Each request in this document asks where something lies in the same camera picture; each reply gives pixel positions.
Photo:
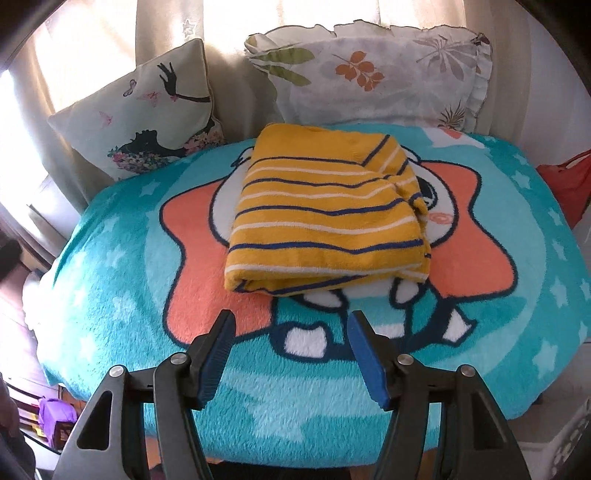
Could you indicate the purple object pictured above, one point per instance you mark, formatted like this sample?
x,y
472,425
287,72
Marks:
x,y
55,415

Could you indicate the teal printed blanket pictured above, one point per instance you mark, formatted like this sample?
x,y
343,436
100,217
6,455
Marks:
x,y
120,258

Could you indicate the white perforated basket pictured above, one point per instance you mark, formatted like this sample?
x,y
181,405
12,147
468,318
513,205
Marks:
x,y
565,443

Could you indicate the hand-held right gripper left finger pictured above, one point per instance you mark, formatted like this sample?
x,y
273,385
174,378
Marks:
x,y
214,369

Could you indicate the silhouette print pillow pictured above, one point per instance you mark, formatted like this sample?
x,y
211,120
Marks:
x,y
138,120

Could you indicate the yellow striped sweater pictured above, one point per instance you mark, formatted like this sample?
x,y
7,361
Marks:
x,y
323,212

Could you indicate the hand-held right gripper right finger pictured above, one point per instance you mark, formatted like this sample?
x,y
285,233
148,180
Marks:
x,y
369,364

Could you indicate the red cloth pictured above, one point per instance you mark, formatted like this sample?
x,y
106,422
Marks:
x,y
565,184

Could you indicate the leaf print pillow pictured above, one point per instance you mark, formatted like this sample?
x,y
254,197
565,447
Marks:
x,y
369,69

